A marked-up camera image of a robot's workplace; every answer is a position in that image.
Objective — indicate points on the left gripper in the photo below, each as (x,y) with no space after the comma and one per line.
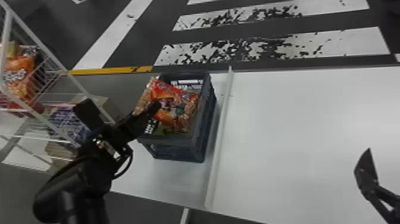
(125,129)

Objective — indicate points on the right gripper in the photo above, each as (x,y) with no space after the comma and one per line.
(387,203)

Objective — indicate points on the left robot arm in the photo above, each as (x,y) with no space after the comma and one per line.
(75,190)

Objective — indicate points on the blue snack packet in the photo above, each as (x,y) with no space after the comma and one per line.
(67,123)

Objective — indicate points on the orange snack packet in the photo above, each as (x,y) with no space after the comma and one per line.
(173,106)
(19,73)

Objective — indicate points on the blue basket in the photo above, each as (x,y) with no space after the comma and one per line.
(200,131)

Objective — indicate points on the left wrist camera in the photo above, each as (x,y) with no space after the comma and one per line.
(88,114)

